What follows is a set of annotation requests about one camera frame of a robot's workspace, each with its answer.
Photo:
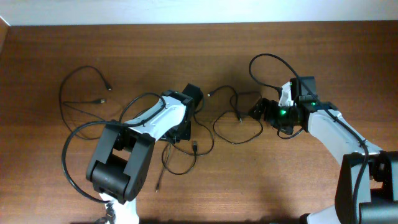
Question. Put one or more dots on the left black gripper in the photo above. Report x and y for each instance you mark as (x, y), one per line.
(185, 135)

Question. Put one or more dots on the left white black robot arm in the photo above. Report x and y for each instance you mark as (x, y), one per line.
(121, 160)

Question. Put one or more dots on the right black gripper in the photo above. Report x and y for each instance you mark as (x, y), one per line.
(269, 116)

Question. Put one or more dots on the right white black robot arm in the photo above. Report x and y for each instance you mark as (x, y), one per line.
(367, 184)

